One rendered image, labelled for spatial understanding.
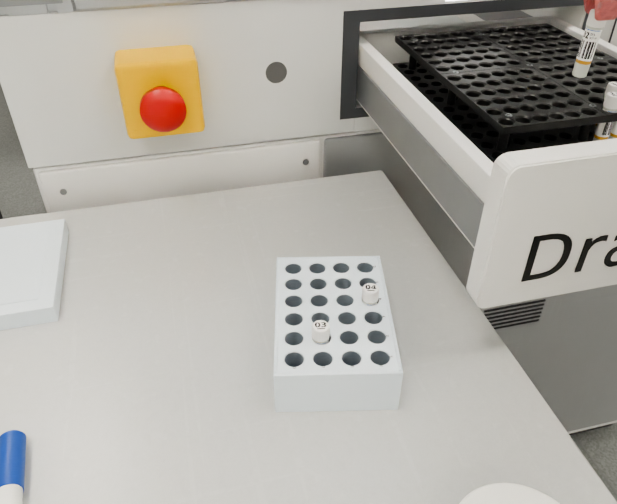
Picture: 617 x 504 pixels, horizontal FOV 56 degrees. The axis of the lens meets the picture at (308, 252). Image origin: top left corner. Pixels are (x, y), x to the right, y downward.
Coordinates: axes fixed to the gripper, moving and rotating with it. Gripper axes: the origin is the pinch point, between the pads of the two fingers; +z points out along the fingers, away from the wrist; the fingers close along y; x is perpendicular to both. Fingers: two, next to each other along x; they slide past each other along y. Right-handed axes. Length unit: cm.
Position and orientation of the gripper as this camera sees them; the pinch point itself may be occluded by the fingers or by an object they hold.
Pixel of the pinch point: (603, 4)
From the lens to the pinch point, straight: 47.7
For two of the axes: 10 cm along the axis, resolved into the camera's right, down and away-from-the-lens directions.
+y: -2.1, -6.9, 6.9
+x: -9.8, 1.2, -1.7
